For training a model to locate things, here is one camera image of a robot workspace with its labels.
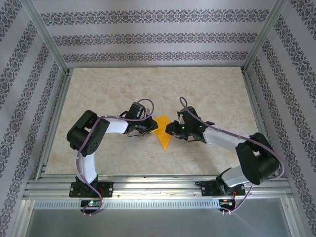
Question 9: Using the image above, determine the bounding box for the orange paper sheet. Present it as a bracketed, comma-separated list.
[154, 114, 174, 152]

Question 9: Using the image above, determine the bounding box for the controller board with green light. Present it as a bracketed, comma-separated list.
[80, 200, 102, 207]

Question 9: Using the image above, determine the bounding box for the grey metal bottom panel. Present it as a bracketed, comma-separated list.
[19, 206, 298, 237]

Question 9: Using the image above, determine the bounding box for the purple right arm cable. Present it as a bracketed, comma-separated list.
[179, 96, 284, 215]

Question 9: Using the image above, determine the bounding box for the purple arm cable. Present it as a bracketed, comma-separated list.
[179, 96, 284, 215]
[76, 98, 156, 218]

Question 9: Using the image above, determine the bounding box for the aluminium mounting rail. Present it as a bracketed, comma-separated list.
[23, 175, 289, 198]

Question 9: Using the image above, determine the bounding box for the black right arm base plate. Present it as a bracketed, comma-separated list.
[201, 180, 246, 198]

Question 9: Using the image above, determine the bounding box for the aluminium side rail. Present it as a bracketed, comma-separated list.
[36, 69, 74, 180]
[241, 68, 281, 177]

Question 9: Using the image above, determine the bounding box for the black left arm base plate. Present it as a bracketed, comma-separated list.
[70, 181, 114, 198]

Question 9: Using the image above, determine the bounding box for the slotted grey cable duct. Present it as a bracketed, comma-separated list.
[33, 199, 222, 209]

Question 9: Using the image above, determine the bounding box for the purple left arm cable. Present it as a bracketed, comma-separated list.
[76, 98, 156, 218]

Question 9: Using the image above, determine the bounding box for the aluminium frame post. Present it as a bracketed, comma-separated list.
[22, 0, 70, 75]
[241, 0, 289, 74]

